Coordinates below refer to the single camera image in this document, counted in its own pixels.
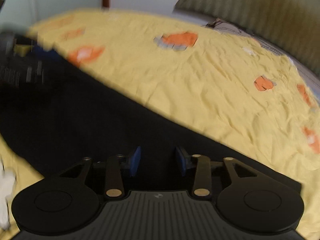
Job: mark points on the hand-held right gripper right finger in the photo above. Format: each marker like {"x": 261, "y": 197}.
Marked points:
{"x": 180, "y": 160}

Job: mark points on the yellow carrot print bed sheet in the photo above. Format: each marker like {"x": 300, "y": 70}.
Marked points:
{"x": 200, "y": 85}

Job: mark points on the black pants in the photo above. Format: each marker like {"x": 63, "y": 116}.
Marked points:
{"x": 75, "y": 117}

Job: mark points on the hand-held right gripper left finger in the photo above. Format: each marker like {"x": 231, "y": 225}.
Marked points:
{"x": 135, "y": 162}

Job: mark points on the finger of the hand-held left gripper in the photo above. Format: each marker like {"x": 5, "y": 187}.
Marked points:
{"x": 46, "y": 52}

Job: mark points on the olive ribbed upholstered headboard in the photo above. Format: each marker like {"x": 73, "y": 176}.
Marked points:
{"x": 262, "y": 5}

